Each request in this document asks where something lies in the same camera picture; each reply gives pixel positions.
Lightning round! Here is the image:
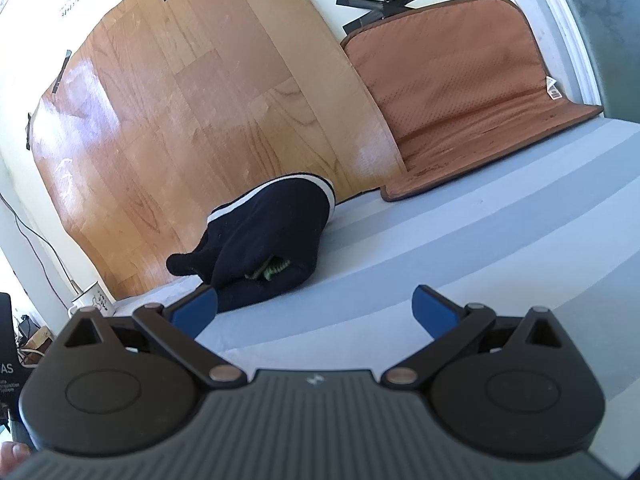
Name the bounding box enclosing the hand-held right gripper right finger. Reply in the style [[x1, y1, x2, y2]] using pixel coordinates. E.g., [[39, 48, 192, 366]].
[[382, 282, 564, 390]]

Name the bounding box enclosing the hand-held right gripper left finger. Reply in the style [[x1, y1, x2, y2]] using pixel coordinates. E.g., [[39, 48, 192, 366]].
[[62, 285, 249, 389]]

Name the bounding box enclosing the navy green white striped sweater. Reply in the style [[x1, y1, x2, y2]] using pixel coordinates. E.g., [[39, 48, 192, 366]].
[[166, 174, 337, 313]]

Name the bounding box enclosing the person's left hand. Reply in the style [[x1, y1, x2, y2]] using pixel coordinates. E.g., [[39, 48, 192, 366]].
[[0, 441, 32, 480]]

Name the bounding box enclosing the cardboard box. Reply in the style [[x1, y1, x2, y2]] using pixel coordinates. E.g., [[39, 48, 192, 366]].
[[26, 326, 52, 352]]

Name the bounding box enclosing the blue striped bedsheet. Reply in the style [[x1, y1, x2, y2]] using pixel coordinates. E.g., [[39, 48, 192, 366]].
[[107, 119, 640, 466]]

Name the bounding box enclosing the white printed mug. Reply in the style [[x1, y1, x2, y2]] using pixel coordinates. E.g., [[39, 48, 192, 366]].
[[70, 284, 115, 313]]

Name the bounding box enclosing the wood pattern vinyl mat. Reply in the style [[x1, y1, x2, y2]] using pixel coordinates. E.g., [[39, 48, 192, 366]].
[[27, 0, 406, 302]]

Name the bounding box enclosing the brown leather mat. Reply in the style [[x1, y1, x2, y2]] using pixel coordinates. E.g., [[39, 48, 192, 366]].
[[340, 0, 605, 202]]

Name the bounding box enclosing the frosted window pane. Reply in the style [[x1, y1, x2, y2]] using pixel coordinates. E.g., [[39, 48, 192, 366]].
[[547, 0, 640, 123]]

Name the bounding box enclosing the thin dark cable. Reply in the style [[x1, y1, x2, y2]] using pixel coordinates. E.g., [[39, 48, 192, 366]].
[[0, 191, 87, 307]]

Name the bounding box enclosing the white window frame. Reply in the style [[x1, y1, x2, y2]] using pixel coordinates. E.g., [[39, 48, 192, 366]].
[[520, 0, 606, 106]]

